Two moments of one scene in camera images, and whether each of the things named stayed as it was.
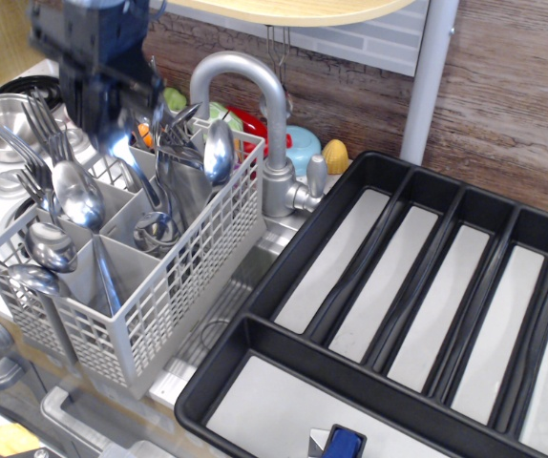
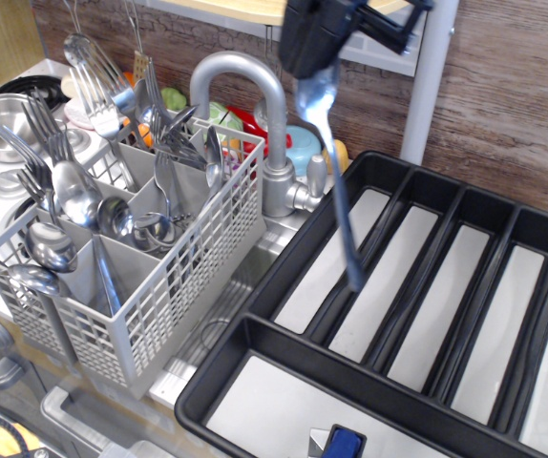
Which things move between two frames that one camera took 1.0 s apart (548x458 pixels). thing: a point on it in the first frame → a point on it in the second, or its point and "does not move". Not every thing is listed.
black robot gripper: x=99 y=46 → x=386 y=31
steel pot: x=6 y=109 does not move
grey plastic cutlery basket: x=115 y=274 does not move
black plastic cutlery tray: x=432 y=317 does not move
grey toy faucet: x=280 y=194 does not move
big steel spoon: x=121 y=147 → x=317 y=93
